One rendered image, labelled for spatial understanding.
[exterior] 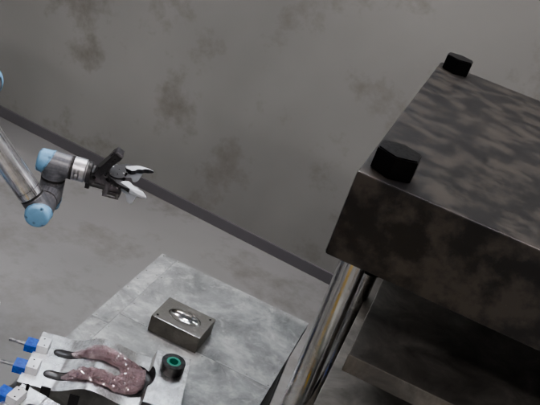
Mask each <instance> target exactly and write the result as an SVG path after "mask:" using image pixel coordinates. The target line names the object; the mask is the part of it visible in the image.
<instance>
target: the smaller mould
mask: <svg viewBox="0 0 540 405"><path fill-rule="evenodd" d="M214 324H215V319H214V318H212V317H209V316H207V315H206V314H204V313H201V312H199V311H198V310H195V309H192V308H191V307H189V306H187V305H184V304H183V303H181V302H179V301H176V300H175V299H173V298H171V297H169V298H168V299H167V300H166V301H165V302H164V303H163V304H162V305H161V306H160V307H159V308H158V309H157V310H156V311H155V312H154V313H153V314H152V316H151V318H150V322H149V327H148V330H149V331H151V332H153V333H155V334H157V335H159V336H161V337H163V338H165V339H167V340H169V341H171V342H173V343H175V344H177V345H179V346H181V347H183V348H185V349H187V350H189V351H191V352H193V353H196V351H197V350H198V349H199V347H200V346H201V345H202V344H203V343H204V342H205V341H206V339H207V338H208V337H209V336H210V335H211V331H212V329H213V326H214Z"/></svg>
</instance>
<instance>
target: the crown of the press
mask: <svg viewBox="0 0 540 405"><path fill-rule="evenodd" d="M472 65H473V61H472V60H470V59H468V58H466V57H464V56H462V55H458V54H455V53H452V52H449V53H448V55H447V58H446V60H445V61H444V63H440V64H439V65H438V67H437V68H436V69H435V71H434V72H433V73H432V74H431V76H430V77H429V78H428V79H427V81H426V82H425V84H424V85H423V87H422V88H421V89H420V90H419V91H418V92H417V94H416V95H415V97H414V98H413V99H412V101H411V102H410V104H409V105H408V106H407V107H406V108H405V109H404V111H403V112H402V114H401V115H400V116H399V118H398V119H397V120H396V122H395V123H394V124H393V125H392V126H391V128H390V129H389V131H388V132H387V134H386V135H385V136H384V137H383V139H382V140H381V141H380V142H379V144H378V145H377V146H376V148H375V149H374V150H373V152H372V153H371V154H370V156H369V157H368V158H367V159H366V161H365V162H364V163H363V164H362V166H361V167H360V169H359V170H358V172H357V173H356V175H355V178H354V181H353V183H352V186H351V188H350V191H349V193H348V195H347V198H346V201H345V203H344V206H343V208H342V211H341V214H340V215H339V218H338V220H337V223H336V226H335V228H334V230H333V234H332V235H331V238H330V240H329V243H328V246H327V248H326V250H325V252H326V253H327V254H329V255H331V256H333V257H335V258H338V259H340V260H342V261H344V262H346V263H348V264H351V265H353V266H355V267H357V268H360V269H361V270H363V271H366V272H368V273H370V274H372V275H374V276H377V277H379V278H381V279H383V280H386V281H388V282H390V283H392V284H395V285H397V286H399V287H400V288H404V289H406V290H407V291H409V292H411V293H414V294H416V295H418V296H420V297H423V298H425V299H427V300H429V301H431V302H434V303H436V304H438V305H440V306H443V307H445V308H446V309H449V310H452V311H453V312H455V313H458V314H460V315H462V316H464V317H467V318H468V319H471V320H473V321H475V322H477V323H479V324H482V325H484V326H486V327H488V328H490V329H493V330H495V331H497V332H498V333H502V334H504V335H505V336H507V337H510V338H512V339H514V340H516V341H518V342H521V343H523V344H525V345H527V346H530V347H532V348H534V349H536V350H539V351H540V101H539V100H535V99H534V98H531V97H529V96H525V95H523V94H521V93H519V92H515V91H513V90H511V89H508V88H505V87H503V86H501V85H499V84H495V83H493V82H491V81H488V80H485V79H483V78H480V77H479V76H475V75H473V74H471V73H469V70H470V68H471V66H472Z"/></svg>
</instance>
